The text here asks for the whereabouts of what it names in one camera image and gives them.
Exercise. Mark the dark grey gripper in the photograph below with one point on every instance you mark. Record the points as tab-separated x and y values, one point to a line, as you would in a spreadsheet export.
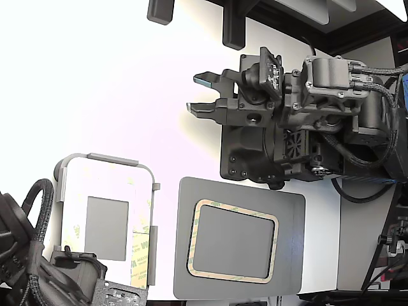
89	271
318	105

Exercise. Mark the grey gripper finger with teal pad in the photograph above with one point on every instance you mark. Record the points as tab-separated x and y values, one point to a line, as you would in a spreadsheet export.
207	78
204	108

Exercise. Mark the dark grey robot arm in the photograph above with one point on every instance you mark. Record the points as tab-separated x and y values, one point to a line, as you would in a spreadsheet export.
12	223
373	111

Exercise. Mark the dark grey stand leg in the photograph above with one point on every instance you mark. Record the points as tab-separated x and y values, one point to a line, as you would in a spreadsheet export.
234	25
161	12

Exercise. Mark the white panel with window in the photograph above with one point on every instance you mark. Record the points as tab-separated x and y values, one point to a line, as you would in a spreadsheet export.
76	191

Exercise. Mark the blue box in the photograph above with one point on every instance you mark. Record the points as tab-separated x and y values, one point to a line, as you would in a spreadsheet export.
405	89

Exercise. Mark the light grey panel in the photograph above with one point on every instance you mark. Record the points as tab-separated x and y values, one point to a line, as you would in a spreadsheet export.
303	9

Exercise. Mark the grey 3D printed fixture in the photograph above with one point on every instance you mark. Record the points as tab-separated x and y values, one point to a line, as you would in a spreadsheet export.
111	158

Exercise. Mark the flat grey plate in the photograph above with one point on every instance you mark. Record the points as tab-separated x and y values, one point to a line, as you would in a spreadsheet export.
287	239

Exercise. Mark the black stand equipment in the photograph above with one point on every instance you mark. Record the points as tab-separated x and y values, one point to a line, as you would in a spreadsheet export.
392	242

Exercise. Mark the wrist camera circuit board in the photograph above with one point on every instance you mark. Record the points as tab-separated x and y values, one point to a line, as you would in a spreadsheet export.
271	70
121	294

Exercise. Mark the dark shelf frame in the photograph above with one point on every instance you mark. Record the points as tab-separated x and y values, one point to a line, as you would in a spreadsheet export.
350	35

